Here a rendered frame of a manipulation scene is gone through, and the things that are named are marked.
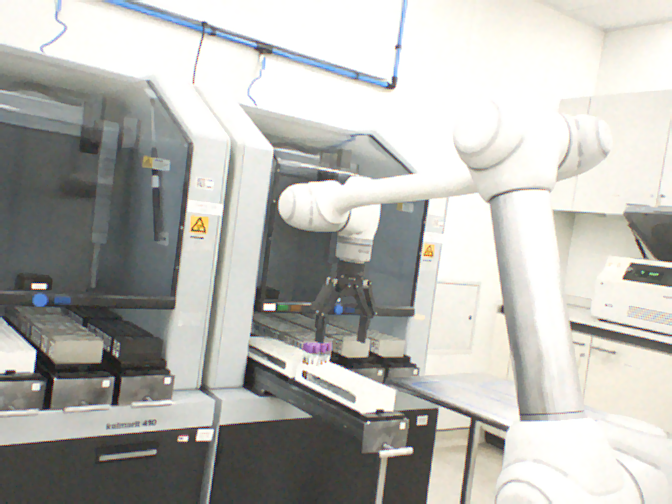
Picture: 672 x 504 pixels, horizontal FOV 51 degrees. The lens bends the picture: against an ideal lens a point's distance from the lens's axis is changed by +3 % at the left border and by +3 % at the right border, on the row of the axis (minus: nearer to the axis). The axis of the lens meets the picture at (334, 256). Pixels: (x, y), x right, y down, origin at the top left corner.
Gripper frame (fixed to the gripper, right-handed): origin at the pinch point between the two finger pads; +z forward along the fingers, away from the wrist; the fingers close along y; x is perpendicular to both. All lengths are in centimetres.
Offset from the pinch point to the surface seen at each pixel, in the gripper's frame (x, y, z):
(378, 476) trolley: 5.4, 24.9, 41.6
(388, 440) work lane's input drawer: -22.0, 0.9, 18.9
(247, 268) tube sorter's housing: 32.8, -11.5, -12.4
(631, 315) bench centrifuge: 57, 230, 1
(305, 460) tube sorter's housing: 22.6, 11.0, 42.2
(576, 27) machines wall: 145, 264, -165
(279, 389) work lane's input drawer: 15.1, -6.6, 17.8
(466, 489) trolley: 8, 67, 52
